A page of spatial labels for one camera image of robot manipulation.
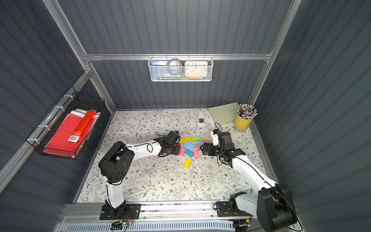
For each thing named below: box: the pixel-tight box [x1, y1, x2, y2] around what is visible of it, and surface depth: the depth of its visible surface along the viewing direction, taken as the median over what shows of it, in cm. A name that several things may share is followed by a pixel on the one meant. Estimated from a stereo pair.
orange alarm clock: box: [184, 60, 209, 78], surface depth 91 cm
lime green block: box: [191, 136, 200, 143], surface depth 104 cm
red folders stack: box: [42, 108, 101, 157], surface depth 72 cm
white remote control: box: [197, 109, 206, 125], surface depth 118 cm
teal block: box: [184, 148, 194, 158], surface depth 96 cm
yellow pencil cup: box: [234, 113, 254, 131], surface depth 101 cm
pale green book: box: [207, 101, 241, 125], surface depth 119 cm
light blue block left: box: [182, 141, 196, 150], surface depth 99 cm
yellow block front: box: [183, 157, 192, 169], surface depth 93 cm
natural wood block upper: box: [200, 136, 212, 144], surface depth 104 cm
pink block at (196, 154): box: [192, 149, 200, 160], surface depth 96 cm
